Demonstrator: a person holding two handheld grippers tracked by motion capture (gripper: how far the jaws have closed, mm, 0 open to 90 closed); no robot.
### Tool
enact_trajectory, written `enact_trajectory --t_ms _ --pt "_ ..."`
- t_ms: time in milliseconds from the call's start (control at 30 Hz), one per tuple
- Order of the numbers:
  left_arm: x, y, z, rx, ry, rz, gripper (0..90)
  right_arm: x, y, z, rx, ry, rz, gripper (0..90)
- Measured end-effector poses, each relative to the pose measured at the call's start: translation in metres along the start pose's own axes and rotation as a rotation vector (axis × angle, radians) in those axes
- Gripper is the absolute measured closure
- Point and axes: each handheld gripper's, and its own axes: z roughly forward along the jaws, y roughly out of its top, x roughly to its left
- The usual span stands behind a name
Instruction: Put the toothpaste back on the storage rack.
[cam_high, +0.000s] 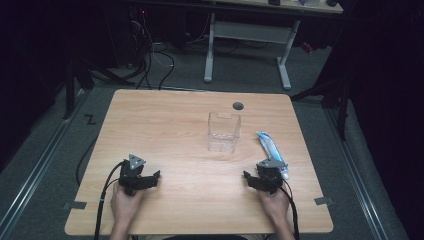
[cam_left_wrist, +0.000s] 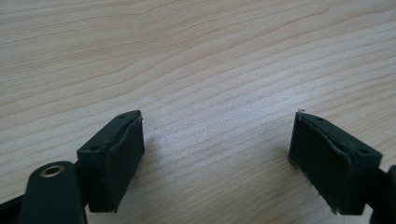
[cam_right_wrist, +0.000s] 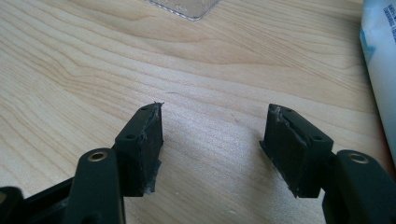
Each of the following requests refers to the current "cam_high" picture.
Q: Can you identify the metal floor rail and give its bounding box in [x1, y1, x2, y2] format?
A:
[0, 89, 90, 240]
[323, 105, 390, 240]

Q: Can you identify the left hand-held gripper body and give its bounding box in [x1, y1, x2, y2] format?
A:
[118, 153, 149, 196]

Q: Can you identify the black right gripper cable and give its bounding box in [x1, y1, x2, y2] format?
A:
[279, 178, 300, 240]

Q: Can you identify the person's left hand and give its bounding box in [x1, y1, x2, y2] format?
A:
[110, 183, 146, 226]

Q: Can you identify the clear plastic container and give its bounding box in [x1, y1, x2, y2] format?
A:
[206, 111, 242, 154]

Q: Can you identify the thin black floor cable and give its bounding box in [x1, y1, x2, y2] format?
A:
[75, 134, 100, 187]

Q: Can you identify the bundle of floor cables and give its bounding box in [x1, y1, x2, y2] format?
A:
[127, 6, 176, 91]

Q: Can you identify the black metal stand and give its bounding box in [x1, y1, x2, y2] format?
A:
[289, 74, 352, 142]
[62, 54, 136, 121]

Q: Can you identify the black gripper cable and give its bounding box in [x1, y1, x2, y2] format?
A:
[93, 160, 126, 240]
[279, 178, 300, 240]

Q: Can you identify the blue white toothpaste tube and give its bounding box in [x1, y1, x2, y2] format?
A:
[256, 130, 290, 181]

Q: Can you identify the desk with white legs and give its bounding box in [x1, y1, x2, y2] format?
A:
[203, 0, 344, 91]

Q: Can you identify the person's right hand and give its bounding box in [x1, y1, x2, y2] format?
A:
[258, 186, 291, 228]

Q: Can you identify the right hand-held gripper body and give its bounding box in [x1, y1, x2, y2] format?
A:
[255, 157, 288, 196]

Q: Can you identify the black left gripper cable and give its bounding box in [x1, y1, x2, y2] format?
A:
[93, 160, 126, 240]

